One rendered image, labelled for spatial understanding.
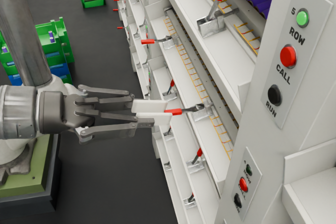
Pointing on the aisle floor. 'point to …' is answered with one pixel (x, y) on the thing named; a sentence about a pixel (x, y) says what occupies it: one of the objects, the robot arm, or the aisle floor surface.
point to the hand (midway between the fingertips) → (151, 112)
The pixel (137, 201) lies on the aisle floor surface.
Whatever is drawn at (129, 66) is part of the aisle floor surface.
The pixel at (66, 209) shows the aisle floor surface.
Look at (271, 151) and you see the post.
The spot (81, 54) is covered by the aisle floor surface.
